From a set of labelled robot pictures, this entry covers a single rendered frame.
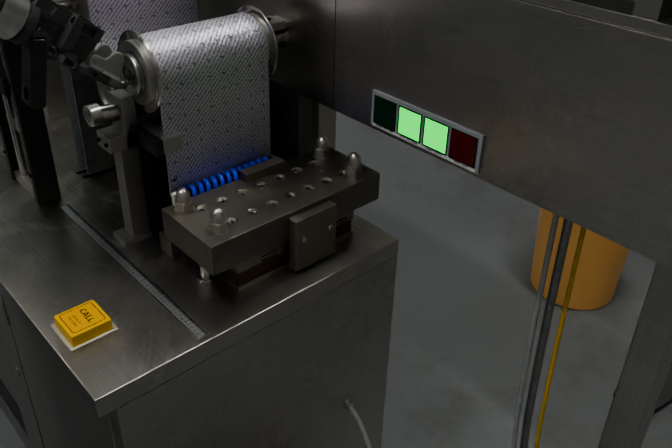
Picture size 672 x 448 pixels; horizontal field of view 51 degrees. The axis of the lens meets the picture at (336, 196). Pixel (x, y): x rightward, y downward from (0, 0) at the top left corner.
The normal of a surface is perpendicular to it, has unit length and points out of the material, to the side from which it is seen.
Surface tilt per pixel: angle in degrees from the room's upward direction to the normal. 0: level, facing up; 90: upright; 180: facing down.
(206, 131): 90
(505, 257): 0
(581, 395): 0
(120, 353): 0
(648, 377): 90
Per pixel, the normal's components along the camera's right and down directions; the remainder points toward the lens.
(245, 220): 0.03, -0.86
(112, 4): 0.67, 0.42
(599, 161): -0.74, 0.33
